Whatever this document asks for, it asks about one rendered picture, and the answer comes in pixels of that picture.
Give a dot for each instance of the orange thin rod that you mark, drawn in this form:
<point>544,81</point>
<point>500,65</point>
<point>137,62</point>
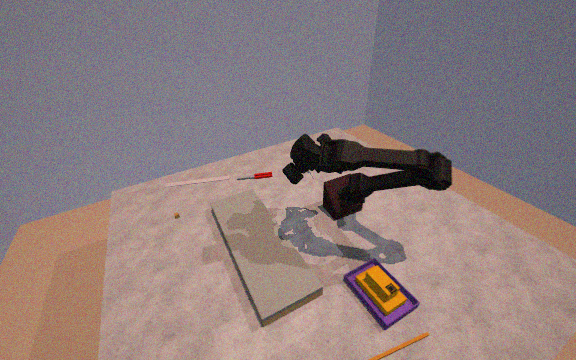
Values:
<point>393,350</point>

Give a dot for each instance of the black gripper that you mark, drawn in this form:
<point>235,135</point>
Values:
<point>293,171</point>

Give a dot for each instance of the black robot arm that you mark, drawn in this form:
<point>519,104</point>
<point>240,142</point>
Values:
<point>419,167</point>

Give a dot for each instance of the red-handled awl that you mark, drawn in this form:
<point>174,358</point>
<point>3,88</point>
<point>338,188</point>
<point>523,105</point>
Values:
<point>256,176</point>

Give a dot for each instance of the purple tray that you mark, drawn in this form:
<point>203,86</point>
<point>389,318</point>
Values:
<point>410,305</point>

